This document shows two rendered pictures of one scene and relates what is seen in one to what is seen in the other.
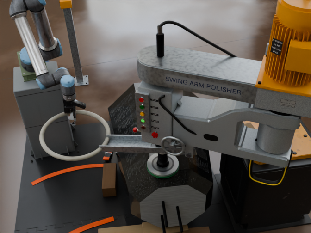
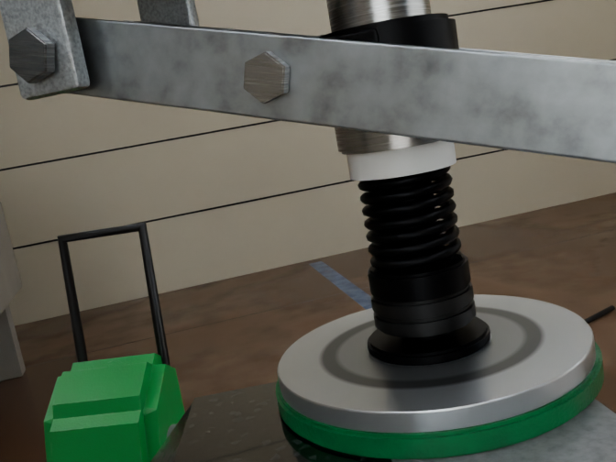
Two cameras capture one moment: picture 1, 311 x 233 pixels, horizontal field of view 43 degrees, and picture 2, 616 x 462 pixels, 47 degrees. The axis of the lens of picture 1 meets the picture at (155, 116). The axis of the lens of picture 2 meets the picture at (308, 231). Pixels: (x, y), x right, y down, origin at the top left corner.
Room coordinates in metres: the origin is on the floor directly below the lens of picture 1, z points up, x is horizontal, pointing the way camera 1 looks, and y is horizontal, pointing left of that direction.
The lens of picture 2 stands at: (2.28, -0.09, 1.07)
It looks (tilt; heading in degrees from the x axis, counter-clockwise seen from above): 10 degrees down; 182
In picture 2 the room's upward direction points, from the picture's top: 10 degrees counter-clockwise
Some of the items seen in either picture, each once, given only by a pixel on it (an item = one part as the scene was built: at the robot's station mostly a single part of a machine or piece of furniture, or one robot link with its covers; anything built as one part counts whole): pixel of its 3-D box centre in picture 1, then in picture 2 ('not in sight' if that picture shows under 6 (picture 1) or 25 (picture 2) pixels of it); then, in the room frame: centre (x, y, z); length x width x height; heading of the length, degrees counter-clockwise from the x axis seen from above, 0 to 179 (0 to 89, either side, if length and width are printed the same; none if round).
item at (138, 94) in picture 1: (143, 112); not in sight; (1.73, 0.07, 1.42); 0.08 x 0.03 x 0.28; 69
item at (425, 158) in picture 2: not in sight; (399, 143); (1.81, -0.04, 1.03); 0.07 x 0.07 x 0.04
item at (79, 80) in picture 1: (73, 43); not in sight; (4.06, 0.92, 0.54); 0.20 x 0.20 x 1.09; 8
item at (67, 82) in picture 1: (67, 85); not in sight; (2.28, 0.61, 1.23); 0.10 x 0.09 x 0.12; 23
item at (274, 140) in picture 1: (276, 130); not in sight; (1.57, -0.65, 1.39); 0.19 x 0.19 x 0.20
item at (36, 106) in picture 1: (45, 111); not in sight; (2.98, 1.07, 0.43); 0.50 x 0.50 x 0.85; 14
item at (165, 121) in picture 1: (174, 112); not in sight; (1.78, -0.11, 1.36); 0.36 x 0.22 x 0.45; 69
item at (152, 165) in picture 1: (162, 163); (429, 350); (1.81, -0.04, 0.89); 0.21 x 0.21 x 0.01
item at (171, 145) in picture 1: (174, 142); not in sight; (1.66, -0.11, 1.24); 0.15 x 0.10 x 0.15; 69
